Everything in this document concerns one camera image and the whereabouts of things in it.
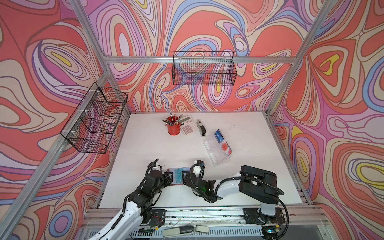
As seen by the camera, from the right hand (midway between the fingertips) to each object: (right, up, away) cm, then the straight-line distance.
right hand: (184, 176), depth 87 cm
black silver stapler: (+11, +28, +18) cm, 35 cm away
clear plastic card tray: (+20, +16, +6) cm, 26 cm away
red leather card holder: (-7, +3, +2) cm, 8 cm away
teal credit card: (-3, 0, -1) cm, 4 cm away
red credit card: (+25, +17, +2) cm, 30 cm away
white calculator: (+2, +30, +22) cm, 37 cm away
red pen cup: (-8, +30, +12) cm, 33 cm away
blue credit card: (+22, +23, +8) cm, 33 cm away
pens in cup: (-9, +33, +15) cm, 38 cm away
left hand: (-6, +2, -2) cm, 7 cm away
